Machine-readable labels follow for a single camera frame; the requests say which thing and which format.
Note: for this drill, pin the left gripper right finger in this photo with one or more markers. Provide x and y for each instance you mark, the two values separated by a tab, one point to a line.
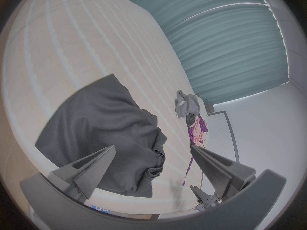
220	176

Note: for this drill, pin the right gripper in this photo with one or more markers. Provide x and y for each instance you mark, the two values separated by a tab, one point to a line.
206	205

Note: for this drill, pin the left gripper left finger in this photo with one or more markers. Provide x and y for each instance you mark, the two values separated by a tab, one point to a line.
91	174

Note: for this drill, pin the black T-shirt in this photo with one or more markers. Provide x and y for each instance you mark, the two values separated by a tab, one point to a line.
96	128

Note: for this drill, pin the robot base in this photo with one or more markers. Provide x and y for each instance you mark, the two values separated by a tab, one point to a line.
100	208

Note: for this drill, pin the pile of clothes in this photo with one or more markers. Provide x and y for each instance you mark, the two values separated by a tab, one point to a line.
197	133

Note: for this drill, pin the bed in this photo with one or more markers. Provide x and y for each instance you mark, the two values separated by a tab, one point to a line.
72	44

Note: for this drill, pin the white printed pillow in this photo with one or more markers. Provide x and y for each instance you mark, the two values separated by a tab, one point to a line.
204	114

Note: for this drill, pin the grey bedside table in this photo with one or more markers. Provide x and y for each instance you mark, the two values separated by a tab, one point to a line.
209	108

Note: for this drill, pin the grey garment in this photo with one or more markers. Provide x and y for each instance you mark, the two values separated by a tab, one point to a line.
189	104

